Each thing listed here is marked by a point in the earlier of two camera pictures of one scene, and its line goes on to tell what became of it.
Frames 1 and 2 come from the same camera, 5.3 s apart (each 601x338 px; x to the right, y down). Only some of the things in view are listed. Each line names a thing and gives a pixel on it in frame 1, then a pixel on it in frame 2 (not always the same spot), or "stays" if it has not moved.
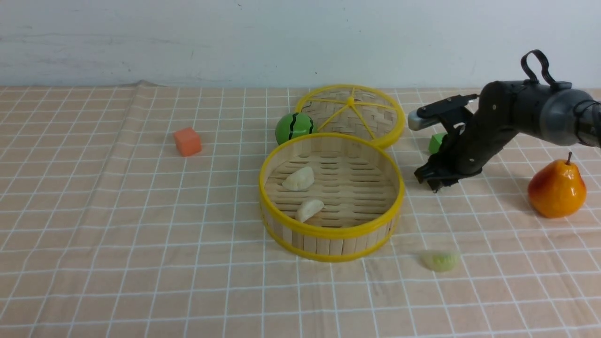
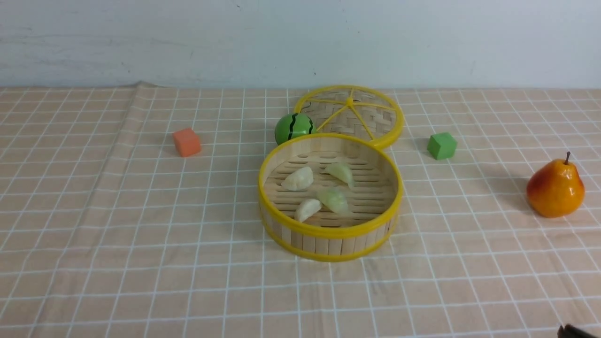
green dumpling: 441,262 -> 334,198
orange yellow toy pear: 558,190 stays
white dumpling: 307,208 stays
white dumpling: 301,180 stays
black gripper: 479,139 -> 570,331
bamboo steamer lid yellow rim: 368,112 stays
